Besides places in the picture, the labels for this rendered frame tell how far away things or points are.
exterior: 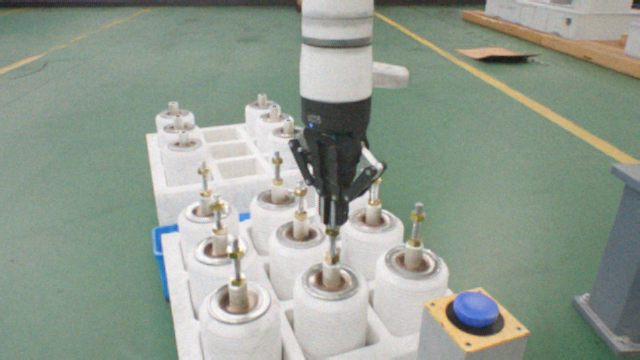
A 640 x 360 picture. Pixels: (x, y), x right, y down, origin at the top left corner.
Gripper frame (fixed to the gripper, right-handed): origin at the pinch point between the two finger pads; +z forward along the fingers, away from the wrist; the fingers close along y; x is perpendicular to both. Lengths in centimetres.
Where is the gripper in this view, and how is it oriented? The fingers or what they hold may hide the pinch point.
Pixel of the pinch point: (333, 210)
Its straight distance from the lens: 56.0
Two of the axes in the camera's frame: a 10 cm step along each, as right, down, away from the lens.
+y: 7.2, 2.9, -6.3
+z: 0.0, 9.1, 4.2
